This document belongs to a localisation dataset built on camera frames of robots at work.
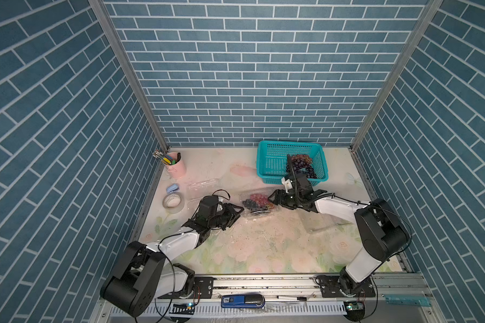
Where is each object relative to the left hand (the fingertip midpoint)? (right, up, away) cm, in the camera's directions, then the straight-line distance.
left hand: (248, 213), depth 84 cm
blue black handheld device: (-1, -26, -16) cm, 31 cm away
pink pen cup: (-37, +20, +15) cm, 45 cm away
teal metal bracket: (+58, -29, -12) cm, 66 cm away
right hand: (+12, +4, +8) cm, 14 cm away
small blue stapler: (-38, +9, +16) cm, 42 cm away
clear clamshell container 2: (-27, +7, +21) cm, 35 cm away
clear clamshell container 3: (+30, -6, +8) cm, 32 cm away
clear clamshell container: (+5, 0, +3) cm, 6 cm away
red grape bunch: (+6, +3, +10) cm, 12 cm away
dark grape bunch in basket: (+29, +21, +24) cm, 43 cm away
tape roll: (-37, +1, +15) cm, 40 cm away
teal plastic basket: (+13, +24, +32) cm, 42 cm away
